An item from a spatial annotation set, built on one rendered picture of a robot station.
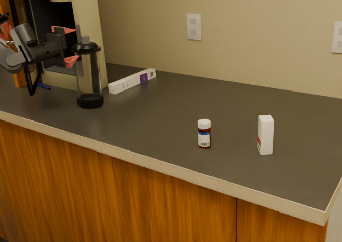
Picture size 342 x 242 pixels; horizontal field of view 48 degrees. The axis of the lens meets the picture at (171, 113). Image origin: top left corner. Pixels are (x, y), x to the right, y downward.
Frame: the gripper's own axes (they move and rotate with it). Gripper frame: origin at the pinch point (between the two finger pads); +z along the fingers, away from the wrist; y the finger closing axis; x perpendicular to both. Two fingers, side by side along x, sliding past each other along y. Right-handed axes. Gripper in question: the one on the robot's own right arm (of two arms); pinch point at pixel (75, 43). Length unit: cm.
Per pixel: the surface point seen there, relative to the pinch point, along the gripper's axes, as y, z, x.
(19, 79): -22, 4, 46
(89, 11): 8.5, 17.6, 9.5
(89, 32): 0.2, 16.1, 9.4
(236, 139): -25, 6, -62
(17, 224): -92, -14, 46
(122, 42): -14, 55, 28
